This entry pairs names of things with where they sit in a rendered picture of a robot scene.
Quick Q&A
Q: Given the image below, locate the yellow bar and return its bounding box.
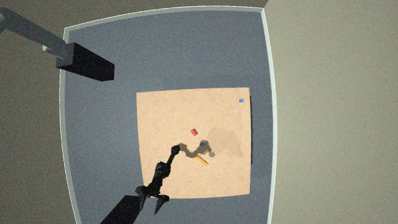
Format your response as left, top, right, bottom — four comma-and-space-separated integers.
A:
196, 156, 208, 166

